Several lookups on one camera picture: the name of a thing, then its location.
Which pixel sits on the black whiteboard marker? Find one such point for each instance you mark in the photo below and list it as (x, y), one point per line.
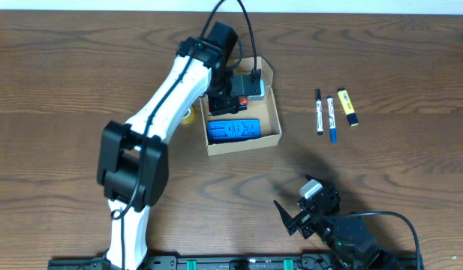
(319, 113)

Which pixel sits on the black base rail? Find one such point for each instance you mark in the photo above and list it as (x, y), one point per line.
(305, 261)

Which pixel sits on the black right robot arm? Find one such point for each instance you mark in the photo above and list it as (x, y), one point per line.
(349, 239)

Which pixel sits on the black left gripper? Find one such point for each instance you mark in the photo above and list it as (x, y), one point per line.
(229, 103)

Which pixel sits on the yellow tape roll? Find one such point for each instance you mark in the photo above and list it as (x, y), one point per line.
(189, 116)

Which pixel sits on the brown cardboard box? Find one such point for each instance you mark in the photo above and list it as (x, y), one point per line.
(264, 110)

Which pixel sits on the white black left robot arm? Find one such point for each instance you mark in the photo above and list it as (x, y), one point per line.
(133, 161)

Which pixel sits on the blue whiteboard marker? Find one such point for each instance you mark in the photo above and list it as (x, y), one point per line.
(331, 118)

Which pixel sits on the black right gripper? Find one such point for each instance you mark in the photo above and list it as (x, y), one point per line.
(304, 221)

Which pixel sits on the yellow highlighter pen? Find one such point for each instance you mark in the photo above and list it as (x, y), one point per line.
(347, 107)

